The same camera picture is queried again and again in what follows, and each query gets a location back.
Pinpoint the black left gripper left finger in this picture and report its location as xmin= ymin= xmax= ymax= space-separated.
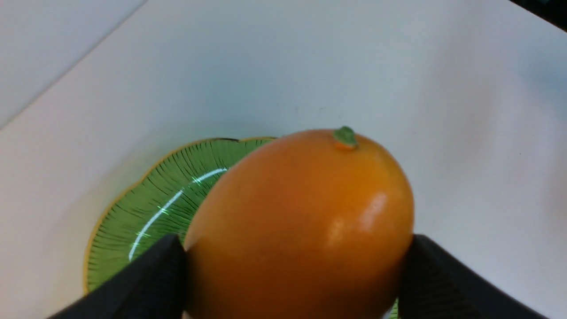
xmin=52 ymin=234 xmax=187 ymax=319

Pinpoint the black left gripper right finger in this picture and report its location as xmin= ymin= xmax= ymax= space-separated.
xmin=398 ymin=234 xmax=543 ymax=319

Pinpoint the orange mango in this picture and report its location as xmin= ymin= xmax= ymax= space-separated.
xmin=185 ymin=127 xmax=414 ymax=319

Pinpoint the green glass plate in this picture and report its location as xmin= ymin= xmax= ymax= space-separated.
xmin=83 ymin=137 xmax=400 ymax=319

